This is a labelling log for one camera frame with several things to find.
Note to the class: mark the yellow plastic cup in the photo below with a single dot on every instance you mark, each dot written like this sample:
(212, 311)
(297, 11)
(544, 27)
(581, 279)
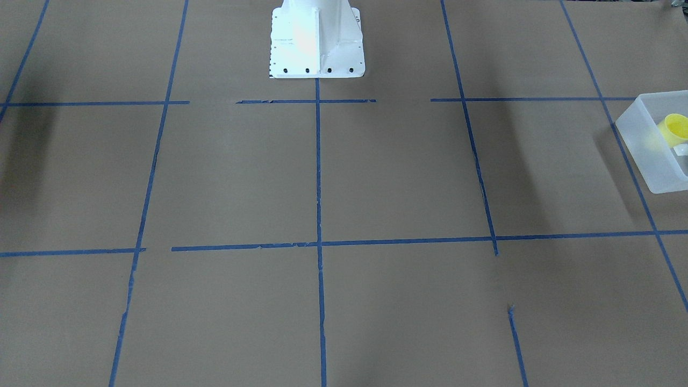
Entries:
(673, 129)

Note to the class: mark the translucent white storage box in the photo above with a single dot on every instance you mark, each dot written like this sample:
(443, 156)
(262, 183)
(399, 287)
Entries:
(662, 167)

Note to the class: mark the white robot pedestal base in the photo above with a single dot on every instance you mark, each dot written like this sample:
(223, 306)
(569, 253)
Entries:
(316, 39)

